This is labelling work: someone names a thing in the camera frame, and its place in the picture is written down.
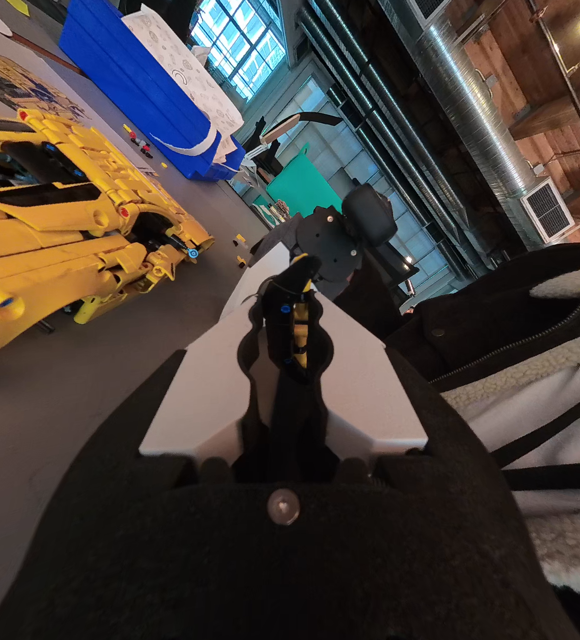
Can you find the scattered small brick pieces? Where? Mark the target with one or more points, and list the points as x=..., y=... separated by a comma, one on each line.
x=241, y=245
x=142, y=145

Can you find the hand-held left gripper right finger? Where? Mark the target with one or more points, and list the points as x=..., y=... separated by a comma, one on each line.
x=370, y=400

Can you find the grey desk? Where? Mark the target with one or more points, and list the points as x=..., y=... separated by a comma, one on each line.
x=94, y=400

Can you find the small wooden model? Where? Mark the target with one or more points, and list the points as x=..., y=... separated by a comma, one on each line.
x=281, y=209

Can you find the yellow sticky note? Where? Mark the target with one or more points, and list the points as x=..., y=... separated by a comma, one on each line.
x=19, y=4

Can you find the yellow black brick side assembly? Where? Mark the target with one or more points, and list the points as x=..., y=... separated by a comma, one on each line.
x=282, y=340

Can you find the green white booklet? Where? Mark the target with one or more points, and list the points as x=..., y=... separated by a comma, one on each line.
x=265, y=212

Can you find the white printed paper bag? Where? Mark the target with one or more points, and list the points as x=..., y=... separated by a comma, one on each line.
x=180, y=65

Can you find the open building instruction booklet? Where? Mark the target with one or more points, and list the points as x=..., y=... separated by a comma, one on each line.
x=19, y=85

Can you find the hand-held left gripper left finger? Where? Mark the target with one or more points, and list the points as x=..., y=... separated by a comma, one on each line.
x=200, y=400

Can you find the black mesh office chair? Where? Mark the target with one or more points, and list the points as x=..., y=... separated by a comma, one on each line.
x=390, y=265

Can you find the silver ventilation duct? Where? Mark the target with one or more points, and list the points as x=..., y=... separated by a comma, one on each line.
x=470, y=125

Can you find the blue plastic bin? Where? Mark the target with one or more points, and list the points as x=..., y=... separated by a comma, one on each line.
x=134, y=90

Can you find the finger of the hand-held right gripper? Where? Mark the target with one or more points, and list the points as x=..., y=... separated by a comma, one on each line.
x=270, y=240
x=255, y=280

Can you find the white air vent grille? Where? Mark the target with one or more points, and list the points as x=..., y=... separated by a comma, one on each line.
x=547, y=210

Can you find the yellow toy brick car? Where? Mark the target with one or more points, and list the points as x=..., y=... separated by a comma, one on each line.
x=69, y=235

